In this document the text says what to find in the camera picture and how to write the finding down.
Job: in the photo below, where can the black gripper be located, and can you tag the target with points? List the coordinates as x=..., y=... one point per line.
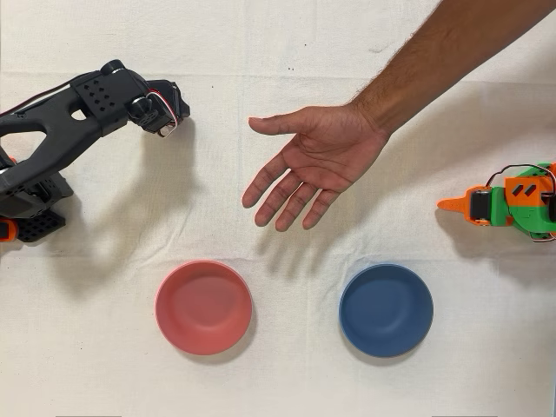
x=173, y=96

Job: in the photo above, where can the blue plastic bowl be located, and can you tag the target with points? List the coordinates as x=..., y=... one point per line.
x=385, y=310

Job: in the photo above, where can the white table cloth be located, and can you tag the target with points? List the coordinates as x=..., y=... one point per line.
x=278, y=382

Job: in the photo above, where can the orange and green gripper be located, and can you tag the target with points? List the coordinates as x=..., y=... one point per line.
x=479, y=204

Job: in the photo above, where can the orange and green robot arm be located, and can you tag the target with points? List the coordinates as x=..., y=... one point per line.
x=525, y=213

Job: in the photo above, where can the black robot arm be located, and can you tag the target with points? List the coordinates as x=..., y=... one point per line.
x=52, y=126

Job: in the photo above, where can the person's bare hand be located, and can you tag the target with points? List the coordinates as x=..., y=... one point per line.
x=330, y=152

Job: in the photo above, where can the person's bare forearm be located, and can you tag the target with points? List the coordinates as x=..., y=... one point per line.
x=434, y=56

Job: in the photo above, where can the pink plastic bowl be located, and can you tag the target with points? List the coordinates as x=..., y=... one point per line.
x=204, y=307

